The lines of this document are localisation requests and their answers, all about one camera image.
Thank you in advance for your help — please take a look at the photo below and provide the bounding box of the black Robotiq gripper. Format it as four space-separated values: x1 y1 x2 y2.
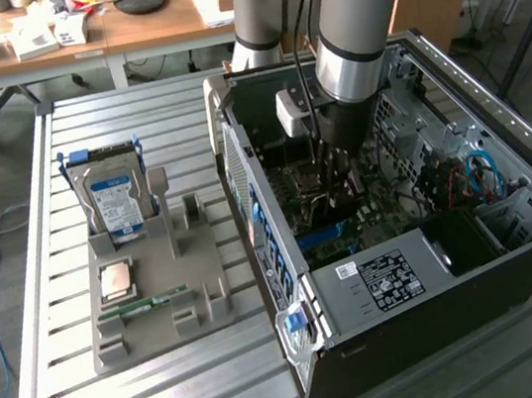
312 92 383 161

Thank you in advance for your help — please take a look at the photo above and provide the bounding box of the CPU socket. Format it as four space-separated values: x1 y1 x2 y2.
280 158 327 205

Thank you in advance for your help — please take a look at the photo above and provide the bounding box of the green motherboard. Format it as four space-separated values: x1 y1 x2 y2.
257 116 435 276

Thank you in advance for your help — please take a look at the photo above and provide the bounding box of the blue expansion slot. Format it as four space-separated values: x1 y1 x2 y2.
294 220 350 251

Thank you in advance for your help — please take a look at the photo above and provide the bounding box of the grey power supply unit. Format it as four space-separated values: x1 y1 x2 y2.
305 224 463 341

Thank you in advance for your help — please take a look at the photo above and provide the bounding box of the white paper sheet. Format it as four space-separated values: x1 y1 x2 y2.
190 0 237 32

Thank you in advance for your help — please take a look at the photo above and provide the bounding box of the silver disk bay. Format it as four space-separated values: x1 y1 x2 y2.
473 186 532 255

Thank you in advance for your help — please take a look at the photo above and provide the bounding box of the blue case release latch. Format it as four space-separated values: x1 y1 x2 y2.
282 310 310 338

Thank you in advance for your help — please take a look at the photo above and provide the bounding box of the black open PC case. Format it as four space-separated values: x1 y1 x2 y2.
197 10 532 398

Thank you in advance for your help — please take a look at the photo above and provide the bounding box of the grey plastic parts rack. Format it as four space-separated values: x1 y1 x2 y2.
65 158 244 378

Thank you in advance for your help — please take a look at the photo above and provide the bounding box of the hard disk in blue carrier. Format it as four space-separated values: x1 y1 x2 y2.
52 132 160 253

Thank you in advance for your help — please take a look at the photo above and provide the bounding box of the green RAM stick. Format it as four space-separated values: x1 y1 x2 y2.
93 284 192 321

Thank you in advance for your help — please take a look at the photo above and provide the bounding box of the copper-topped CPU chip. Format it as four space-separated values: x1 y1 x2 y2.
95 261 137 305

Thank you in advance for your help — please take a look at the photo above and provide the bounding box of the white labelled box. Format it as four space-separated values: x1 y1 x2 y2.
50 10 92 50

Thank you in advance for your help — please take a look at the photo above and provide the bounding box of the open white box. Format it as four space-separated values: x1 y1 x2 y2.
5 20 61 64

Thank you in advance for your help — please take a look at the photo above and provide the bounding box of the wooden office desk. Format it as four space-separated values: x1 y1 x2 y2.
0 0 388 145

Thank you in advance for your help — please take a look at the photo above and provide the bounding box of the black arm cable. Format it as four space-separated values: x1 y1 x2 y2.
283 0 338 144

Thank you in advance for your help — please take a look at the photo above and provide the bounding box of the red wire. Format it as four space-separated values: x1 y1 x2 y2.
443 160 476 206

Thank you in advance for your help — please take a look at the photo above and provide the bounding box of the blue wire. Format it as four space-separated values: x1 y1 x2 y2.
462 146 510 208

